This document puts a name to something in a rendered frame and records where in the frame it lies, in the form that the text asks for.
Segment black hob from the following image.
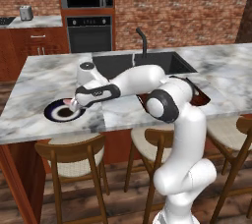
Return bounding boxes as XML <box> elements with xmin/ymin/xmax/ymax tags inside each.
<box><xmin>0</xmin><ymin>16</ymin><xmax>17</xmax><ymax>27</ymax></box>

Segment red-brown island cabinet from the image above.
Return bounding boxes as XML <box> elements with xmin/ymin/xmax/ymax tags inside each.
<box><xmin>0</xmin><ymin>129</ymin><xmax>213</xmax><ymax>224</ymax></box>

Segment black sink basin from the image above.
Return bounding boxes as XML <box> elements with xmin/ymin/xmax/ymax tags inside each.
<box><xmin>92</xmin><ymin>50</ymin><xmax>199</xmax><ymax>81</ymax></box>

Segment black tap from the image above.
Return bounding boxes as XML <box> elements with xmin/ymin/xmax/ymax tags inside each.
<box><xmin>135</xmin><ymin>27</ymin><xmax>149</xmax><ymax>59</ymax></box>

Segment silver toaster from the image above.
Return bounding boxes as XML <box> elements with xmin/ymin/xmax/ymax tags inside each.
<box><xmin>19</xmin><ymin>5</ymin><xmax>34</xmax><ymax>22</ymax></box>

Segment blue and white plate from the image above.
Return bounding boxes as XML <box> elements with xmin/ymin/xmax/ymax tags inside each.
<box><xmin>43</xmin><ymin>98</ymin><xmax>87</xmax><ymax>124</ymax></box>

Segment black built-in oven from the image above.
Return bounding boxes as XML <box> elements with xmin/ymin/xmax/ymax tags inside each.
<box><xmin>65</xmin><ymin>15</ymin><xmax>114</xmax><ymax>54</ymax></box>

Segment dark red tray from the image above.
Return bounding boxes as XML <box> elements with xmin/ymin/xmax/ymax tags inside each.
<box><xmin>136</xmin><ymin>76</ymin><xmax>212</xmax><ymax>107</ymax></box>

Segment red-brown base cupboards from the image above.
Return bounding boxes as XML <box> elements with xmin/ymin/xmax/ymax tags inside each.
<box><xmin>0</xmin><ymin>26</ymin><xmax>71</xmax><ymax>83</ymax></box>

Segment dark wooden panel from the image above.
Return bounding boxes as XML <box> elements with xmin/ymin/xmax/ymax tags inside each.
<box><xmin>234</xmin><ymin>0</ymin><xmax>252</xmax><ymax>44</ymax></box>

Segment wooden stool with cream seat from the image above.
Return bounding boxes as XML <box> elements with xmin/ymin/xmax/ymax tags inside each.
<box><xmin>206</xmin><ymin>115</ymin><xmax>252</xmax><ymax>224</ymax></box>
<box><xmin>33</xmin><ymin>132</ymin><xmax>111</xmax><ymax>224</ymax></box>
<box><xmin>123</xmin><ymin>127</ymin><xmax>175</xmax><ymax>224</ymax></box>

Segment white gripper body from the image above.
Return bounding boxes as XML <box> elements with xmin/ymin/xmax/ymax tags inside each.
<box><xmin>68</xmin><ymin>96</ymin><xmax>83</xmax><ymax>113</ymax></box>

